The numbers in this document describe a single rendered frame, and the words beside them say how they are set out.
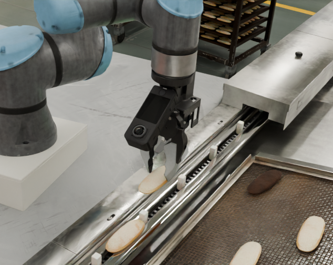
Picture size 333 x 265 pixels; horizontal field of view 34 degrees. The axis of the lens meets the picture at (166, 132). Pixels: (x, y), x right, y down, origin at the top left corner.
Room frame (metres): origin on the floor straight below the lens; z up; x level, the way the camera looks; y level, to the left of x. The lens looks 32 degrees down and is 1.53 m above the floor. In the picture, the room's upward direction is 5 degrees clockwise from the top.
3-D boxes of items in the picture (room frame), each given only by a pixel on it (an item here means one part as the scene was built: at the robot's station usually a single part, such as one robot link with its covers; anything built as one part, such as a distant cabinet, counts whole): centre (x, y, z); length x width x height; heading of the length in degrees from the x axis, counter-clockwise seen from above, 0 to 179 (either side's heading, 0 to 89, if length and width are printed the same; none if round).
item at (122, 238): (0.74, 0.06, 0.86); 0.10 x 0.04 x 0.01; 150
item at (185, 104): (0.85, 0.00, 1.08); 0.09 x 0.08 x 0.12; 150
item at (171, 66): (0.84, 0.00, 1.16); 0.08 x 0.08 x 0.05
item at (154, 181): (0.82, 0.01, 0.92); 0.10 x 0.04 x 0.01; 151
